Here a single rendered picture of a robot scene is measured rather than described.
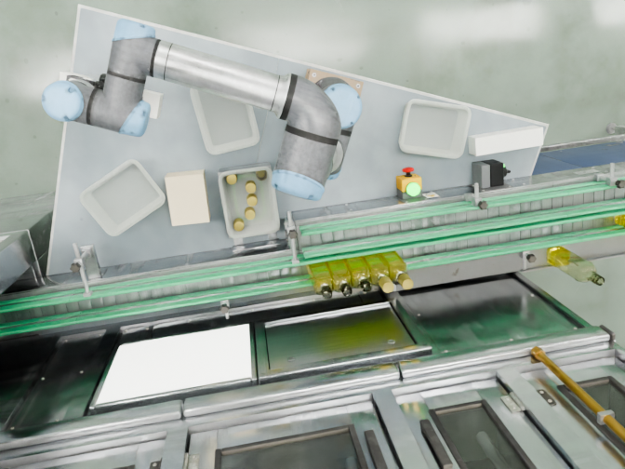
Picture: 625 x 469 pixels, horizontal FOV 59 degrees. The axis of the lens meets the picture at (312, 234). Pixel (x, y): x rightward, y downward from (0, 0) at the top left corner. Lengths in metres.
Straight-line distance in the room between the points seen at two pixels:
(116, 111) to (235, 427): 0.77
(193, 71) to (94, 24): 0.77
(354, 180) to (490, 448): 1.00
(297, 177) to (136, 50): 0.39
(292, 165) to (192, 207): 0.72
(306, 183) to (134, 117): 0.37
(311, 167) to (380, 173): 0.80
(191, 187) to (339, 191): 0.50
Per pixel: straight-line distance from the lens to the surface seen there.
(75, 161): 1.93
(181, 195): 1.81
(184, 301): 1.79
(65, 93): 1.18
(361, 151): 1.90
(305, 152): 1.14
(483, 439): 1.32
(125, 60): 1.17
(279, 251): 1.81
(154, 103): 1.48
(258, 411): 1.41
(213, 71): 1.15
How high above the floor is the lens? 2.58
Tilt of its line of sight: 71 degrees down
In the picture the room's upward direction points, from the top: 155 degrees clockwise
